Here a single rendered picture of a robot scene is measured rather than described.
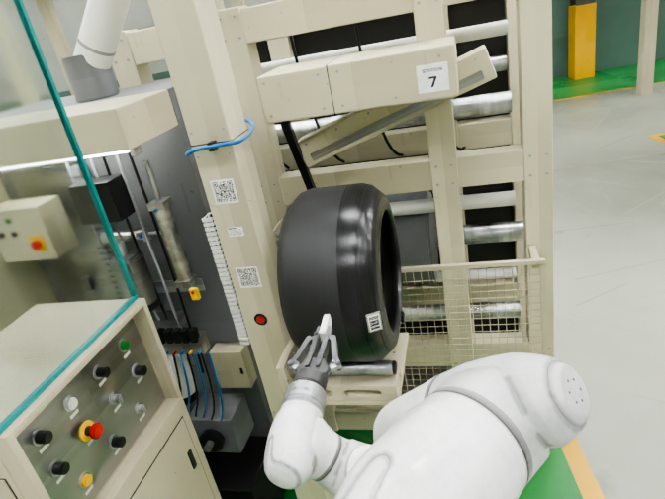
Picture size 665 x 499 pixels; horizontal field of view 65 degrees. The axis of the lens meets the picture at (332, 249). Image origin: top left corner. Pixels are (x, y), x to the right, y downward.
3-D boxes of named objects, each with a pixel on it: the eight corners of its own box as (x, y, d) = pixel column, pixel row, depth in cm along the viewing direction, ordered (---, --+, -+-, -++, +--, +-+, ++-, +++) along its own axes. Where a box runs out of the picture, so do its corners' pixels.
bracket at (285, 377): (281, 392, 170) (274, 368, 166) (312, 323, 205) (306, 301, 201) (291, 392, 169) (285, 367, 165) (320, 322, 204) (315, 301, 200)
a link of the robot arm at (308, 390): (275, 397, 109) (283, 375, 114) (286, 426, 114) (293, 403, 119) (318, 398, 107) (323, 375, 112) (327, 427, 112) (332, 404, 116)
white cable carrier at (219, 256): (239, 345, 181) (201, 218, 161) (245, 337, 186) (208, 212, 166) (252, 345, 180) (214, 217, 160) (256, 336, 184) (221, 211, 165)
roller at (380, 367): (287, 366, 170) (291, 358, 174) (290, 378, 171) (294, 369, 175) (394, 365, 160) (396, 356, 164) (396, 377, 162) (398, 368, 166)
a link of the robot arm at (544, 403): (453, 346, 72) (392, 401, 63) (566, 311, 57) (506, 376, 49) (505, 429, 71) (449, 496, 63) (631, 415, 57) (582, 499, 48)
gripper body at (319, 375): (323, 379, 112) (331, 348, 119) (285, 379, 114) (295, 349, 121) (330, 403, 116) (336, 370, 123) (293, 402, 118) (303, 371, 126)
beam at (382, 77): (265, 125, 169) (254, 77, 163) (288, 108, 192) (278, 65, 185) (459, 97, 153) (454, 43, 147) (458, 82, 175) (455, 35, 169)
